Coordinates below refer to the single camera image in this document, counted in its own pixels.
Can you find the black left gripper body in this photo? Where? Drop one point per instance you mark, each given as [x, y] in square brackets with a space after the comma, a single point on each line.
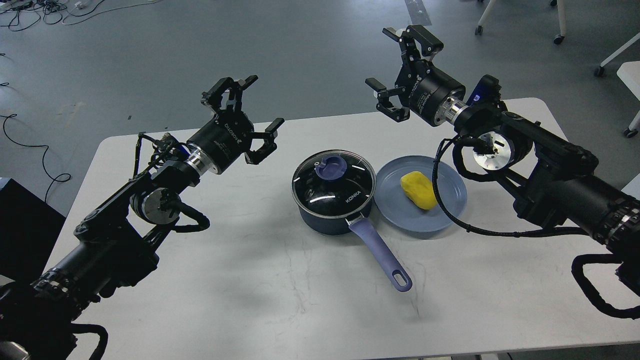
[222, 140]

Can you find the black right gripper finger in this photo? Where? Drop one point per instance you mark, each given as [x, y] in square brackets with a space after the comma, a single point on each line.
[417, 44]
[384, 103]

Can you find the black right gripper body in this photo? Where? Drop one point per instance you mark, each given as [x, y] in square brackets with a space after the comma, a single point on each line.
[426, 88]

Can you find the yellow potato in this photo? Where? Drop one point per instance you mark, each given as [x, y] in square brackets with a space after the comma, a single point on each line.
[419, 189]

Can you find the glass pot lid blue knob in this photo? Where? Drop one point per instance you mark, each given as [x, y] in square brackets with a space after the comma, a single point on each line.
[333, 183]

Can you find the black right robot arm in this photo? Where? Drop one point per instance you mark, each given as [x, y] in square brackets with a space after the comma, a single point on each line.
[551, 180]

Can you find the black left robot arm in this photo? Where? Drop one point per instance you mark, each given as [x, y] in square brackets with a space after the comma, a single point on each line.
[118, 241]

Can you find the white chair legs with casters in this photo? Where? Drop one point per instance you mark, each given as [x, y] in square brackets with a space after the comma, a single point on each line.
[558, 5]

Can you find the white furniture at right edge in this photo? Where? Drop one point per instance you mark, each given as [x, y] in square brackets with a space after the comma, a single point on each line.
[629, 74]

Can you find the black box at left edge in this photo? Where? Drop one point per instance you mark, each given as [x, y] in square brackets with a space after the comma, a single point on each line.
[29, 229]

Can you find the dark blue saucepan purple handle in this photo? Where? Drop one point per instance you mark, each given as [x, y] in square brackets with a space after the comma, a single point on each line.
[360, 224]

